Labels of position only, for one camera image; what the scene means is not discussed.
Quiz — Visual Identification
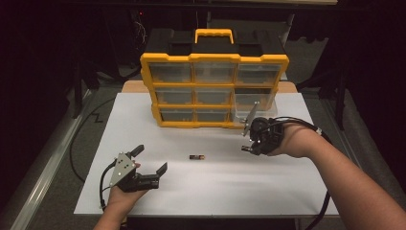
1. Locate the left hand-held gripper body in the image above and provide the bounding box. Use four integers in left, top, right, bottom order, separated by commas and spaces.
108, 151, 161, 193

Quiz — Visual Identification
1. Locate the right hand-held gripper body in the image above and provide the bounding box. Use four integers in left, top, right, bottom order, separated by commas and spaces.
240, 101, 285, 151

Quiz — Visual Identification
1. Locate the clear plastic drawer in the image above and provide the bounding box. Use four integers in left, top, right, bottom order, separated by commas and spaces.
230, 92, 278, 127

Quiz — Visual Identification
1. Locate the yellow black drawer organizer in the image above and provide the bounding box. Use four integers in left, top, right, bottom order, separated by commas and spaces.
139, 28, 291, 130

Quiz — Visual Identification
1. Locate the person's right hand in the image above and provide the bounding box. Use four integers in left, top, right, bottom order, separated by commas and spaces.
267, 124, 321, 159

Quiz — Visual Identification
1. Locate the person's left hand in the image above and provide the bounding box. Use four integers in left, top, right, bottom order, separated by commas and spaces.
105, 186, 148, 215

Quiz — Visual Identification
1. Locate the black metal stand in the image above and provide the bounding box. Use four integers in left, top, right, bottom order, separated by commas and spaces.
72, 60, 84, 120
336, 73, 347, 131

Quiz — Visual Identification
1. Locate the grid of clear drawers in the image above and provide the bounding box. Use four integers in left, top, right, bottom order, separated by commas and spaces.
148, 61, 282, 124

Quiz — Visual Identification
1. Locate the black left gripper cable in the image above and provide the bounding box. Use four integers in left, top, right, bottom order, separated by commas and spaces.
99, 161, 118, 213

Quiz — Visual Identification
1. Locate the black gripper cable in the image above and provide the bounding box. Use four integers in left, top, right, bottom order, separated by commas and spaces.
269, 116, 333, 230
99, 161, 118, 213

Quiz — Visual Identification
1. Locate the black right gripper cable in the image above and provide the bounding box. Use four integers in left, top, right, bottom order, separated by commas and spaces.
269, 116, 333, 230

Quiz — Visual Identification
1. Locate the black floor cable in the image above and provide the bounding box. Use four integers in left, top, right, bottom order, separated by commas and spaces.
69, 97, 116, 184

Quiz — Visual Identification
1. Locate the aluminium floor rail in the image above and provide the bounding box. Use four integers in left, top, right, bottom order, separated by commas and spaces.
320, 95, 350, 151
9, 89, 94, 230

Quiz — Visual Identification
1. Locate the thin wire bundle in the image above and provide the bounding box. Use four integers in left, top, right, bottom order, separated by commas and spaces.
133, 11, 147, 46

